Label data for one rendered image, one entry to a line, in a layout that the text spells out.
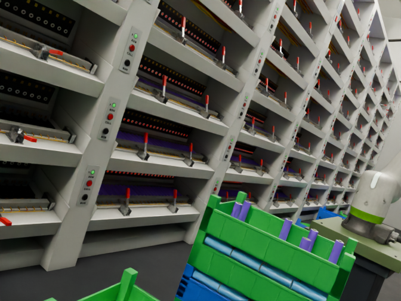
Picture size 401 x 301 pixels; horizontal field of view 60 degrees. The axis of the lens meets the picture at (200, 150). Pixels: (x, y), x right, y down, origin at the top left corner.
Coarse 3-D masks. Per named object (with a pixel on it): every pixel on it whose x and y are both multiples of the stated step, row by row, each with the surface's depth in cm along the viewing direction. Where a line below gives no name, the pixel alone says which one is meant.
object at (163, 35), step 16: (160, 0) 120; (160, 16) 124; (176, 16) 129; (160, 32) 103; (176, 32) 117; (192, 32) 139; (160, 48) 106; (176, 48) 111; (192, 48) 127; (208, 48) 151; (224, 48) 136; (192, 64) 120; (208, 64) 126; (224, 64) 134; (224, 80) 138; (240, 80) 151
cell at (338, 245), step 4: (336, 240) 78; (340, 240) 78; (336, 244) 77; (340, 244) 77; (332, 248) 78; (336, 248) 77; (340, 248) 77; (332, 252) 78; (336, 252) 77; (340, 252) 77; (332, 256) 77; (336, 256) 77; (328, 260) 78; (332, 260) 77; (336, 260) 77
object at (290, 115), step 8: (264, 88) 202; (256, 96) 162; (264, 96) 167; (280, 96) 214; (264, 104) 172; (272, 104) 177; (288, 104) 211; (280, 112) 189; (288, 112) 196; (296, 112) 208
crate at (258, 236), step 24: (240, 192) 90; (216, 216) 73; (264, 216) 88; (240, 240) 70; (264, 240) 68; (288, 240) 86; (288, 264) 66; (312, 264) 64; (336, 264) 80; (336, 288) 62
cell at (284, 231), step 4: (288, 220) 82; (284, 224) 82; (288, 224) 82; (284, 228) 82; (288, 228) 82; (280, 232) 83; (284, 232) 82; (288, 232) 82; (280, 236) 82; (284, 236) 82; (284, 240) 82
